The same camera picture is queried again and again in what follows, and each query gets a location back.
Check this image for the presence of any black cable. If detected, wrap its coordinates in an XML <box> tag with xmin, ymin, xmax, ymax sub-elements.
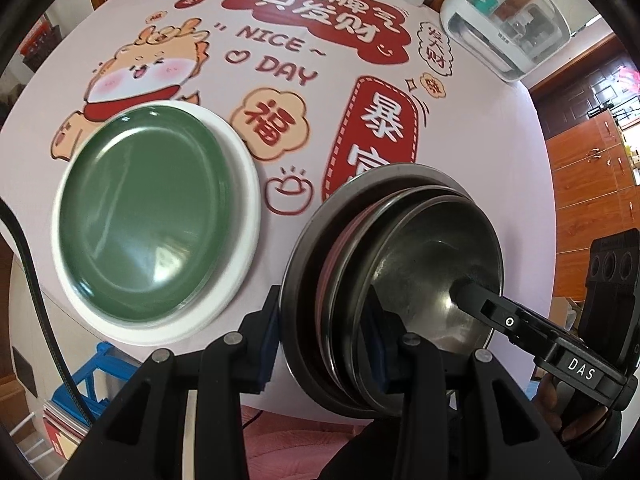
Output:
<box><xmin>0</xmin><ymin>196</ymin><xmax>97</xmax><ymax>426</ymax></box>

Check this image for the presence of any wide shallow steel bowl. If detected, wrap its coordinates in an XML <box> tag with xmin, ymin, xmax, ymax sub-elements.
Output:
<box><xmin>279</xmin><ymin>162</ymin><xmax>470</xmax><ymax>419</ymax></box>

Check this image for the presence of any blue plastic rack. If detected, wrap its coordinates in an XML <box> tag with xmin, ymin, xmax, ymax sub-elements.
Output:
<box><xmin>51</xmin><ymin>341</ymin><xmax>139</xmax><ymax>426</ymax></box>

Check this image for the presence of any white clear-lid storage box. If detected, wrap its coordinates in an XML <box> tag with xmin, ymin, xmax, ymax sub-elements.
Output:
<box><xmin>440</xmin><ymin>0</ymin><xmax>570</xmax><ymax>82</ymax></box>

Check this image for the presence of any person's right hand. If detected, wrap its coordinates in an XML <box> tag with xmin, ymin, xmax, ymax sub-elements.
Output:
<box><xmin>533</xmin><ymin>373</ymin><xmax>608</xmax><ymax>442</ymax></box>

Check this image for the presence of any wooden cabinet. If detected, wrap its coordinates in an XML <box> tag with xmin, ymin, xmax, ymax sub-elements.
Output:
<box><xmin>530</xmin><ymin>35</ymin><xmax>639</xmax><ymax>301</ymax></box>

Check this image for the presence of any deep steel bowl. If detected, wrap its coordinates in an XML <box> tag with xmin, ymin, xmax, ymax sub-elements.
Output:
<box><xmin>343</xmin><ymin>195</ymin><xmax>503</xmax><ymax>415</ymax></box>

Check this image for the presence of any pink steel-lined bowl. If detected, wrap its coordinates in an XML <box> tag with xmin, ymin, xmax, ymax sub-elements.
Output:
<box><xmin>314</xmin><ymin>184</ymin><xmax>463</xmax><ymax>403</ymax></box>

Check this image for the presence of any dark green plate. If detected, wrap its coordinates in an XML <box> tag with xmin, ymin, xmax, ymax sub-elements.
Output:
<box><xmin>54</xmin><ymin>105</ymin><xmax>233</xmax><ymax>324</ymax></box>

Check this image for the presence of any pink printed tablecloth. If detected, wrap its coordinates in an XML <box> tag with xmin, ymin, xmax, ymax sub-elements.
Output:
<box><xmin>0</xmin><ymin>0</ymin><xmax>558</xmax><ymax>426</ymax></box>

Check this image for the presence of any white plate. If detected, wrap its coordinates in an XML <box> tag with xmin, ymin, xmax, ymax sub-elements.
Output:
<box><xmin>51</xmin><ymin>101</ymin><xmax>262</xmax><ymax>347</ymax></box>

